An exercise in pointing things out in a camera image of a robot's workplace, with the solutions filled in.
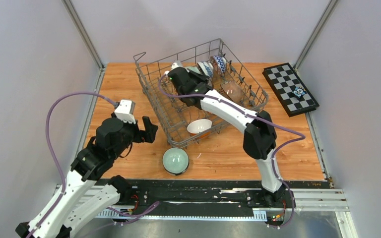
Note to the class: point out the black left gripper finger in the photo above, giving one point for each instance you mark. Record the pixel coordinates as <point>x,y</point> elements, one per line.
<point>147,123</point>
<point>150,132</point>

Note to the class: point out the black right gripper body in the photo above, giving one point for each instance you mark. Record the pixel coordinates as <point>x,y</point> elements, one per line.
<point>182,98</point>

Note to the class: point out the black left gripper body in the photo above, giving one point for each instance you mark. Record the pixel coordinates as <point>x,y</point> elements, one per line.
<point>131,134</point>

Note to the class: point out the orange bowl white inside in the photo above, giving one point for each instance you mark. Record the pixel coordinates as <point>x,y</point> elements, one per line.
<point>200,128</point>

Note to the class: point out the blue floral pattern bowl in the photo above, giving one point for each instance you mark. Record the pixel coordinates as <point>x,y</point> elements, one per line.
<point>206,68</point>

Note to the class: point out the clear glass bowl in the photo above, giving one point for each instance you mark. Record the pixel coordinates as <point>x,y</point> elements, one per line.
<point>233,91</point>

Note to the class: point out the blue zigzag pattern bowl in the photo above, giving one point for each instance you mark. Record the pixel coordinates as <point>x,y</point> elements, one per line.
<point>219,63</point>

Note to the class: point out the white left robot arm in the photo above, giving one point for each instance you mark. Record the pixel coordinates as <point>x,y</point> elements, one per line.
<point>61,218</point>

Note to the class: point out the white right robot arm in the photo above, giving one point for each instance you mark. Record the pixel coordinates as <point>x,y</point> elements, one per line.
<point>259,134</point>

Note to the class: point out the black bowl pale green inside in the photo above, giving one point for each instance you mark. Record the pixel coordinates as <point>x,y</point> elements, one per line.
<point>175,161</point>

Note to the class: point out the black white checkerboard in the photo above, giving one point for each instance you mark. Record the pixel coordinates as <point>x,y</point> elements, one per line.
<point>282,79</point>

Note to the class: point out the small blue owl figure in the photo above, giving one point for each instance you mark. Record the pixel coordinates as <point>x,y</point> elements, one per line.
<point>299,92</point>

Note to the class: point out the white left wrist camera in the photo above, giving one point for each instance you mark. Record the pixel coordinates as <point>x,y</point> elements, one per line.
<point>124,111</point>

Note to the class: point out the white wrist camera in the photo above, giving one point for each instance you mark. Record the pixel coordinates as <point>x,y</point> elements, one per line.
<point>174,65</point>
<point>124,111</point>

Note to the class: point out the grey wire dish rack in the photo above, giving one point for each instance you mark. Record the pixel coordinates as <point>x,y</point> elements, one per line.
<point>173,114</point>

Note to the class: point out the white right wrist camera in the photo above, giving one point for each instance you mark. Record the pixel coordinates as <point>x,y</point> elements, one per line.
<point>174,65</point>

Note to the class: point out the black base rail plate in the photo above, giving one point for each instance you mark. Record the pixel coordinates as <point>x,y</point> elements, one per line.
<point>226,200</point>

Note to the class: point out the left aluminium frame post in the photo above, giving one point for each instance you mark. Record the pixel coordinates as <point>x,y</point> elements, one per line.
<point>83,33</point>

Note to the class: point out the aluminium frame post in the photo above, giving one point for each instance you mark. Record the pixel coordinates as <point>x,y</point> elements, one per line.
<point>83,33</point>
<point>331,5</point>

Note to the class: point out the right aluminium frame post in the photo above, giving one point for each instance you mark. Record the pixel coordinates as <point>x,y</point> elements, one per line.
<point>331,5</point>

